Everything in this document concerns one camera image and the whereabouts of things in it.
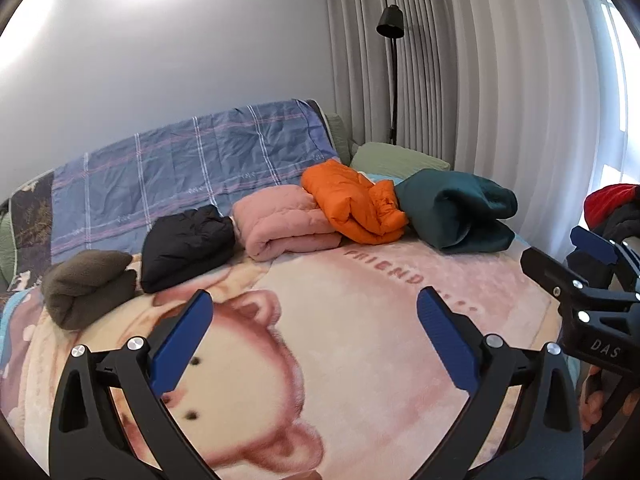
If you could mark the person's right hand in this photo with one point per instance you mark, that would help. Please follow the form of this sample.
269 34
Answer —
597 390

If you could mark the black floor lamp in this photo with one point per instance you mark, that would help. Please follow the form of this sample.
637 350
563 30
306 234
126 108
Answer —
390 22

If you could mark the brown fleece garment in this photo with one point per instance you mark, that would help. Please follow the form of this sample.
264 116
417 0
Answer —
85 285

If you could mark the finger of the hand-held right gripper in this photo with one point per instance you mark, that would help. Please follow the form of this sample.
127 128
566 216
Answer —
592 247
550 270

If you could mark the pink fleece garment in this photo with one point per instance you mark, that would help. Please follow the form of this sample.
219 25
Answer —
280 225

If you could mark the dark grey garment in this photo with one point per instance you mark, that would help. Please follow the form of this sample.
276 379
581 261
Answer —
627 222

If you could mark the green pillow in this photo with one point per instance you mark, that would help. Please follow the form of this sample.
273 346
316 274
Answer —
395 160

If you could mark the black puffer garment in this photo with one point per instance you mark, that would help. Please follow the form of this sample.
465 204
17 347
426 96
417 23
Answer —
185 245

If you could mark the red garment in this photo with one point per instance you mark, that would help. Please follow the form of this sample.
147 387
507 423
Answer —
612 202

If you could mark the blue plaid quilt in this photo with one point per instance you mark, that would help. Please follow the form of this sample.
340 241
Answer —
200 160

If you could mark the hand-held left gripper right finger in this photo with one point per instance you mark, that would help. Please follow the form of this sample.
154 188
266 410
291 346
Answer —
450 345

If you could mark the cream printed blanket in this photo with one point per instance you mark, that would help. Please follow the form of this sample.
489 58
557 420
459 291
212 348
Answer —
350 335

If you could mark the grey curtain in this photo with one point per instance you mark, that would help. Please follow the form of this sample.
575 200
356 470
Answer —
500 85

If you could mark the teal garment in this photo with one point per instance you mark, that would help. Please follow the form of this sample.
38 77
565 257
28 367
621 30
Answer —
450 205

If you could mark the orange puffer jacket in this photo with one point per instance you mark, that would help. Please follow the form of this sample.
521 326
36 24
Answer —
340 195

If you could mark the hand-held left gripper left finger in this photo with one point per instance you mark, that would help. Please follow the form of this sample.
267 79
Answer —
182 340

